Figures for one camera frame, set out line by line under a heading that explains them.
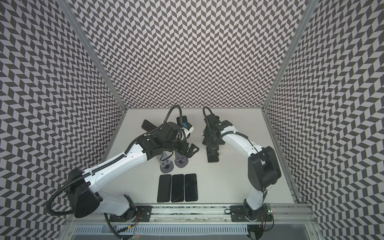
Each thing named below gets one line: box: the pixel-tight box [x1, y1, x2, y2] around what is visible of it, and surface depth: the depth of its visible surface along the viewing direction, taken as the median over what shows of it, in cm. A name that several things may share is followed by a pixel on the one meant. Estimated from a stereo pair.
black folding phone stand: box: [206, 145, 220, 163], surface depth 91 cm
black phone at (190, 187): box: [184, 173, 198, 202], surface depth 82 cm
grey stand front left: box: [156, 151, 174, 174], surface depth 85 cm
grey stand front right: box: [174, 151, 189, 169], surface depth 89 cm
